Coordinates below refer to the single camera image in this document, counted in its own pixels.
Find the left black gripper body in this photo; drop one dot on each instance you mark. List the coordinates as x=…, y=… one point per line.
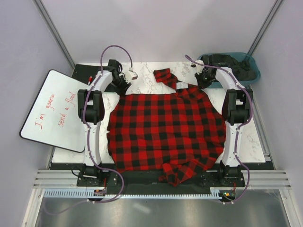
x=120, y=85

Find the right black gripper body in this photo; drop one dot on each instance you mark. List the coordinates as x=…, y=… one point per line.
x=205, y=80

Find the red black plaid shirt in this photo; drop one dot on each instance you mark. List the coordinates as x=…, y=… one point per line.
x=180, y=133

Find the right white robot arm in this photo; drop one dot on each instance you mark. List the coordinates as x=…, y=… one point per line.
x=236, y=111

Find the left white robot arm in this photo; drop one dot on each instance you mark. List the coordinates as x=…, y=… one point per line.
x=91, y=111

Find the teal plastic bin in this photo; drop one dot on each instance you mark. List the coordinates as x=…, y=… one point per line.
x=255, y=78

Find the black mat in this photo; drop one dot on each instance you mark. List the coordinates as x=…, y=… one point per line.
x=82, y=73

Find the black clothing in bin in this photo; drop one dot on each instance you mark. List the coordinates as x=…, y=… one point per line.
x=241, y=68

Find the white dry erase board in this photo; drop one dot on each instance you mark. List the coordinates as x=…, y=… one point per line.
x=53, y=118

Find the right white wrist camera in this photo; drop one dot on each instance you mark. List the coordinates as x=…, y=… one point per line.
x=198, y=65

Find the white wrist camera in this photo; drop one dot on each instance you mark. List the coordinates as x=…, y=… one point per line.
x=130, y=75
x=198, y=65

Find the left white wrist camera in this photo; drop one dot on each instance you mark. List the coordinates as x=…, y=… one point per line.
x=130, y=75

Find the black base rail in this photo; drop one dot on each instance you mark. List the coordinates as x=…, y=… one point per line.
x=149, y=182

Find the light blue cable duct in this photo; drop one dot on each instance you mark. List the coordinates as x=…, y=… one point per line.
x=93, y=194

